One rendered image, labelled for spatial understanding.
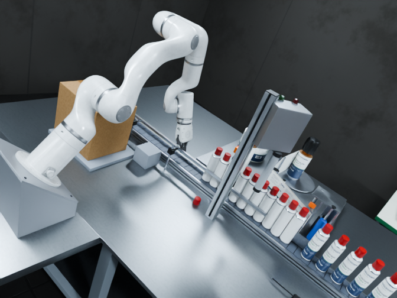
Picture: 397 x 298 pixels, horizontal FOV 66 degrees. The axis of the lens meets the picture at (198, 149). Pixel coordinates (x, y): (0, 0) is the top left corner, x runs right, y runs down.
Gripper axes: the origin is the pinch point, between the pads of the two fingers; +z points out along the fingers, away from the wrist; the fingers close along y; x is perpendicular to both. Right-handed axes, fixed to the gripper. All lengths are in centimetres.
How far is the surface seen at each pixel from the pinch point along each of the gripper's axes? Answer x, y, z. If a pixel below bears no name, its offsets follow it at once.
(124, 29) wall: 211, 148, -65
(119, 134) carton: 20.0, -27.6, -9.9
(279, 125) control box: -57, -15, -28
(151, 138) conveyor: 22.5, -1.4, -1.4
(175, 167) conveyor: 0.2, -5.5, 9.2
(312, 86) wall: 5, 252, -15
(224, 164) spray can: -27.8, -2.1, 0.4
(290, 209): -64, -2, 12
